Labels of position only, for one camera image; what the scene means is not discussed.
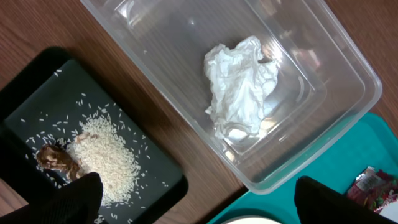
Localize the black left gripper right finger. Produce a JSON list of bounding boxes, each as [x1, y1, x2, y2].
[[294, 176, 395, 224]]

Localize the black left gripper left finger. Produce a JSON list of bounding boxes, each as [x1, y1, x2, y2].
[[1, 172, 103, 224]]

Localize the red snack wrapper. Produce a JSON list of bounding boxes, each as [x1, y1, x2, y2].
[[346, 166, 397, 213]]

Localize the large pink plate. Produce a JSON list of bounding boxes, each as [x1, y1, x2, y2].
[[221, 215, 281, 224]]

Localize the white tissue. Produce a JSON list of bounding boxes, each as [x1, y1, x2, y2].
[[204, 36, 279, 139]]

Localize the black waste tray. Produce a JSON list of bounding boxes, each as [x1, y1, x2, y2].
[[1, 47, 188, 223]]

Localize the brown food scrap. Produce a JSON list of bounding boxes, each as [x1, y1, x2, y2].
[[36, 144, 85, 181]]

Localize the pile of white rice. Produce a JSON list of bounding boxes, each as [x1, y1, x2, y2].
[[20, 70, 170, 224]]

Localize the teal plastic tray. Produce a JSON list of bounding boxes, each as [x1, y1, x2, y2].
[[210, 113, 397, 223]]

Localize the clear plastic bin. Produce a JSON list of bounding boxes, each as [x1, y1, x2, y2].
[[83, 0, 382, 195]]

